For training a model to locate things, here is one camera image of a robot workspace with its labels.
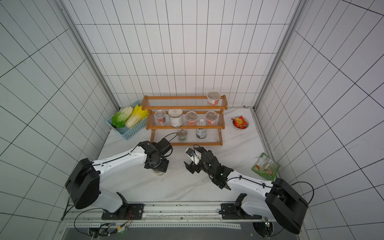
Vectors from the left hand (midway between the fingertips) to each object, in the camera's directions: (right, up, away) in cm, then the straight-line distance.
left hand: (155, 169), depth 82 cm
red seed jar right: (+32, +29, +5) cm, 43 cm away
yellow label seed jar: (+2, -2, 0) cm, 2 cm away
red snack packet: (+54, +26, +22) cm, 64 cm away
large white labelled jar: (+11, +30, +1) cm, 32 cm away
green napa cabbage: (-30, +29, +18) cm, 45 cm away
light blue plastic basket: (-24, +20, +15) cm, 34 cm away
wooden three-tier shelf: (+16, +28, +6) cm, 32 cm away
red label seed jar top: (+32, +40, -3) cm, 51 cm away
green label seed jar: (+14, +18, +13) cm, 26 cm away
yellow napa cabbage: (-20, +32, +25) cm, 45 cm away
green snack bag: (+65, -1, +6) cm, 65 cm away
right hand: (+18, +8, 0) cm, 19 cm away
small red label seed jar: (+1, +30, +6) cm, 31 cm away
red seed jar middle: (+20, +30, +5) cm, 36 cm away
